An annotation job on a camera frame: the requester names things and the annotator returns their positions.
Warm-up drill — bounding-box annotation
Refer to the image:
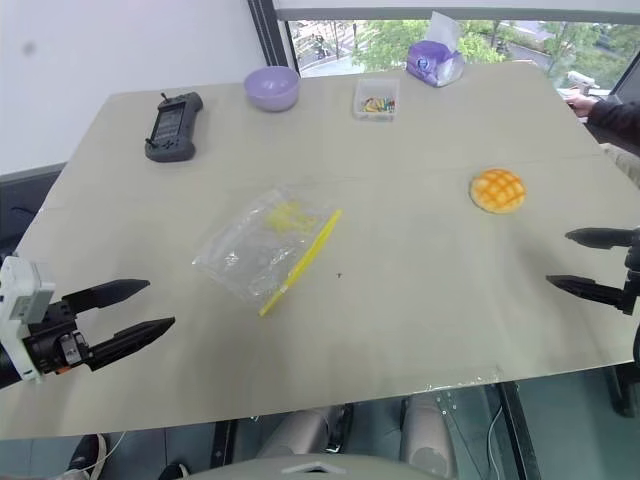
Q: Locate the grey robot torso top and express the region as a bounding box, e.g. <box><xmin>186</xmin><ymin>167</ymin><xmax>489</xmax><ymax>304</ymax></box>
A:
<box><xmin>182</xmin><ymin>452</ymin><xmax>454</xmax><ymax>480</ymax></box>

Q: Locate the thin white cable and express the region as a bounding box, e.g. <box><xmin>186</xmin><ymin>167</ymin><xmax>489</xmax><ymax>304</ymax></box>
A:
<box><xmin>485</xmin><ymin>403</ymin><xmax>507</xmax><ymax>480</ymax></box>

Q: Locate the bystander's bare hand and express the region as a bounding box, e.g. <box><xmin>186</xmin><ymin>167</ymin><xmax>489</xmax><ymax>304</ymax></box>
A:
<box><xmin>566</xmin><ymin>92</ymin><xmax>599</xmax><ymax>119</ymax></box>

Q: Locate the black and white shoe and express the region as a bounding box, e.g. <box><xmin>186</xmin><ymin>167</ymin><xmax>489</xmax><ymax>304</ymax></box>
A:
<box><xmin>66</xmin><ymin>432</ymin><xmax>109</xmax><ymax>474</ymax></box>

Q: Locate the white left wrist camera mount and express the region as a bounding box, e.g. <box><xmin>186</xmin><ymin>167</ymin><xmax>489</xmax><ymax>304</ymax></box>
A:
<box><xmin>0</xmin><ymin>255</ymin><xmax>55</xmax><ymax>385</ymax></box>

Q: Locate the white glue gun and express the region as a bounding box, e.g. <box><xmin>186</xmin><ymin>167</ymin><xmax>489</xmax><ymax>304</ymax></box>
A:
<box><xmin>564</xmin><ymin>70</ymin><xmax>601</xmax><ymax>96</ymax></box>

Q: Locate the black table frame leg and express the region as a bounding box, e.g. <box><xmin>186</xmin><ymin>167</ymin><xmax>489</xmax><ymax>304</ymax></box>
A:
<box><xmin>496</xmin><ymin>380</ymin><xmax>542</xmax><ymax>480</ymax></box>

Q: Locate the clear box with coloured bits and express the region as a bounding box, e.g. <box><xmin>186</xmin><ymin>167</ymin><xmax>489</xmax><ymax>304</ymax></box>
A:
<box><xmin>352</xmin><ymin>77</ymin><xmax>401</xmax><ymax>122</ymax></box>

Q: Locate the clear yellow-zip plastic bag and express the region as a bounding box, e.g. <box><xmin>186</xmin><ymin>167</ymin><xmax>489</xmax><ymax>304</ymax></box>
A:
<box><xmin>191</xmin><ymin>186</ymin><xmax>344</xmax><ymax>318</ymax></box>

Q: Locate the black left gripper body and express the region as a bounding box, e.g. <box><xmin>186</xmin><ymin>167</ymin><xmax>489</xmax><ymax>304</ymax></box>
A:
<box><xmin>22</xmin><ymin>298</ymin><xmax>97</xmax><ymax>377</ymax></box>

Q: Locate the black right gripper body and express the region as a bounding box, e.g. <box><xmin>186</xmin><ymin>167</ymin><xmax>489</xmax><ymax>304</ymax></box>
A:
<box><xmin>620</xmin><ymin>244</ymin><xmax>640</xmax><ymax>318</ymax></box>

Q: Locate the purple plastic bowl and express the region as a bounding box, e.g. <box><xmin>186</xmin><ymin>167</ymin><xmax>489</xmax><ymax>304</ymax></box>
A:
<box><xmin>243</xmin><ymin>66</ymin><xmax>301</xmax><ymax>113</ymax></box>

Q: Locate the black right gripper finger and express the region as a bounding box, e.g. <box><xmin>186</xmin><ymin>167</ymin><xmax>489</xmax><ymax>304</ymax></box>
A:
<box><xmin>564</xmin><ymin>227</ymin><xmax>635</xmax><ymax>251</ymax></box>
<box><xmin>545</xmin><ymin>273</ymin><xmax>627</xmax><ymax>308</ymax></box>

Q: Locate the dark rounded robot leg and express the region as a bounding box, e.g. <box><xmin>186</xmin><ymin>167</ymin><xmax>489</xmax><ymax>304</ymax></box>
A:
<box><xmin>253</xmin><ymin>405</ymin><xmax>352</xmax><ymax>462</ymax></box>
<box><xmin>401</xmin><ymin>393</ymin><xmax>459</xmax><ymax>477</ymax></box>

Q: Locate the purple tissue pack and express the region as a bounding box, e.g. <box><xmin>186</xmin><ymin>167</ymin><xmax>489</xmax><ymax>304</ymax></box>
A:
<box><xmin>405</xmin><ymin>10</ymin><xmax>466</xmax><ymax>89</ymax></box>

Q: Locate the round golden melon-pan bread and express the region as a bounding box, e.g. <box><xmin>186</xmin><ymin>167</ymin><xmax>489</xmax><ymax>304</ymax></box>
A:
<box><xmin>468</xmin><ymin>167</ymin><xmax>528</xmax><ymax>216</ymax></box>

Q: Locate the beige fabric item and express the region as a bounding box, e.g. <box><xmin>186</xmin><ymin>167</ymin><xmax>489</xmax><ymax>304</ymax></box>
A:
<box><xmin>598</xmin><ymin>141</ymin><xmax>640</xmax><ymax>192</ymax></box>

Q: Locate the dark window frame pillar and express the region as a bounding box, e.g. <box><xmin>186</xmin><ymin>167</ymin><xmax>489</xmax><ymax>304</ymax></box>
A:
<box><xmin>246</xmin><ymin>0</ymin><xmax>302</xmax><ymax>80</ymax></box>

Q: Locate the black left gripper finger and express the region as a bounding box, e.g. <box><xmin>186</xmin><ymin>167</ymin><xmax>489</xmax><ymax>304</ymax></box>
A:
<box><xmin>89</xmin><ymin>316</ymin><xmax>177</xmax><ymax>372</ymax></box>
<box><xmin>61</xmin><ymin>278</ymin><xmax>151</xmax><ymax>322</ymax></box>

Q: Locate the dark grey handheld controller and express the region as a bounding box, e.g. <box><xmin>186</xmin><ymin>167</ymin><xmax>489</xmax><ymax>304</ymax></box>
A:
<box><xmin>144</xmin><ymin>91</ymin><xmax>205</xmax><ymax>164</ymax></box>

